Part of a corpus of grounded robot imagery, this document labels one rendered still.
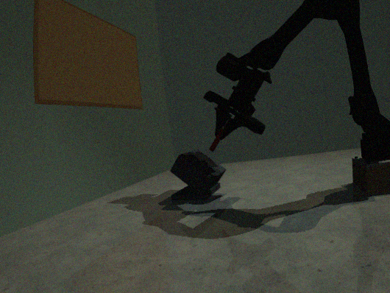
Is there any dark red peg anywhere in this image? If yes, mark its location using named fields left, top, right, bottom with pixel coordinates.
left=209, top=124, right=225, bottom=152

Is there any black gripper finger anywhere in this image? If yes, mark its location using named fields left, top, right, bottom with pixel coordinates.
left=219, top=118, right=245, bottom=140
left=215, top=107, right=232, bottom=136

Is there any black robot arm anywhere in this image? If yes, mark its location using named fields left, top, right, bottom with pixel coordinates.
left=216, top=0, right=390, bottom=162

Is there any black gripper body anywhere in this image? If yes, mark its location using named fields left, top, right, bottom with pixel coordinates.
left=203, top=84, right=266, bottom=135

